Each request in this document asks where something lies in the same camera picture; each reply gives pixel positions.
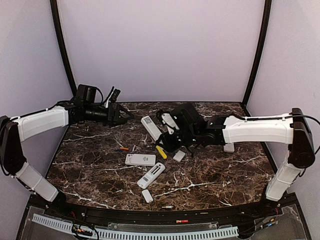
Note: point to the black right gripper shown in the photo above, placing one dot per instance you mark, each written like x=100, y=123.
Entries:
x=168, y=145

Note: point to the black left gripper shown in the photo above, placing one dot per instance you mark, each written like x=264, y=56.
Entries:
x=112, y=117

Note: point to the slim white QR-code remote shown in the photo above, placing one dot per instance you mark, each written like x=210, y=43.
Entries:
x=151, y=127

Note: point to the yellow handled screwdriver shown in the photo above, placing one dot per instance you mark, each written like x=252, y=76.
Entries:
x=161, y=152

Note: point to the white wide remote battery cover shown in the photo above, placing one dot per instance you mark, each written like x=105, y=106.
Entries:
x=179, y=156

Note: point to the wide white remote control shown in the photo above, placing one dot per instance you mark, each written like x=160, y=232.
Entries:
x=148, y=160

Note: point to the white remote with battery bay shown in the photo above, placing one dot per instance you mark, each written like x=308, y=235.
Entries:
x=151, y=175

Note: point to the red battery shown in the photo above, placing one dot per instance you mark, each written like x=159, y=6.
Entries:
x=183, y=221
x=167, y=207

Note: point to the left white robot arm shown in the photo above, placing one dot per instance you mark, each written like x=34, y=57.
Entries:
x=20, y=146

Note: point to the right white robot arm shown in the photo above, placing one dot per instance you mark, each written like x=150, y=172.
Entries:
x=290, y=129

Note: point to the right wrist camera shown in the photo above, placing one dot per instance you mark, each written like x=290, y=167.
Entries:
x=166, y=119

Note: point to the small white remote near wall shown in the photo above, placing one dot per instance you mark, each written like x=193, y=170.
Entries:
x=229, y=148

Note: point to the white slotted cable duct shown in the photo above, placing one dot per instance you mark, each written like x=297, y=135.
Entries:
x=117, y=231

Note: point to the black enclosure frame post left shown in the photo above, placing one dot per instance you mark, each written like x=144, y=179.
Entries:
x=62, y=47

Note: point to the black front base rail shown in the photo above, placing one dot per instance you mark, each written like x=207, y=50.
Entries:
x=240, y=214

